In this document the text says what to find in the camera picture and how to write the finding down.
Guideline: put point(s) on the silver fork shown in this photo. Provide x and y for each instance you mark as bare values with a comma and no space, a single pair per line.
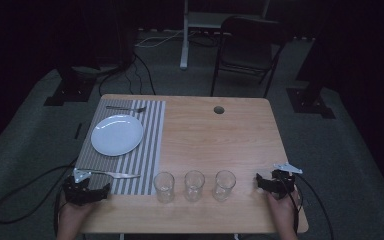
126,108

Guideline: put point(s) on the white plate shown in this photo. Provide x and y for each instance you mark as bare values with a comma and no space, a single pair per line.
117,135

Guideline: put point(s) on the clear drinking glass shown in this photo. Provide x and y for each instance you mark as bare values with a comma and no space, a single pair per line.
194,185
224,184
164,187

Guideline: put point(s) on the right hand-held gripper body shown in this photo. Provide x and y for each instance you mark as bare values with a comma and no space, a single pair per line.
281,181

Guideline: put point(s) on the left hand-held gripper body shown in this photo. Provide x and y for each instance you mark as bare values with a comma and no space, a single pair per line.
78,191

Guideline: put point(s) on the black stand base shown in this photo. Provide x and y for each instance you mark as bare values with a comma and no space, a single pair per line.
308,103
70,91

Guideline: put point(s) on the black folding chair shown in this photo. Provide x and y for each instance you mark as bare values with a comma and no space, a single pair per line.
246,53

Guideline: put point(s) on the white metal desk frame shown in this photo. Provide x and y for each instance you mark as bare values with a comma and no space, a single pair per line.
184,50

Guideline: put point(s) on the person's right hand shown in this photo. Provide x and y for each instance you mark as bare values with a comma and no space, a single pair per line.
284,208

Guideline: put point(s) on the small black floor object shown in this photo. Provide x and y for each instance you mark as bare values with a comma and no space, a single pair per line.
78,131

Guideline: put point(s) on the grey striped placemat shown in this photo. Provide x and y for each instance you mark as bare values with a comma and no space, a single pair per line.
146,156

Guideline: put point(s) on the person's left hand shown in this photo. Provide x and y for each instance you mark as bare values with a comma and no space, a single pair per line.
75,211

